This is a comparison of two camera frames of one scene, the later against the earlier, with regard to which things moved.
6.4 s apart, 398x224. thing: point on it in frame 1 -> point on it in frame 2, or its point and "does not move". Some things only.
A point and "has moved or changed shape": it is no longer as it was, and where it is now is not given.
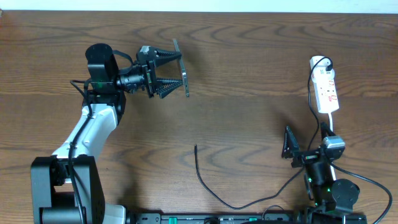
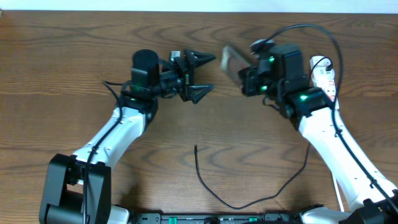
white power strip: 326,95 does not move
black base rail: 159,218 does not move
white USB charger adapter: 318,73 does not move
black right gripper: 305,157 -> 250,75
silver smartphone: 185,78 has moved or changed shape
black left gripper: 149,70 -> 188,76
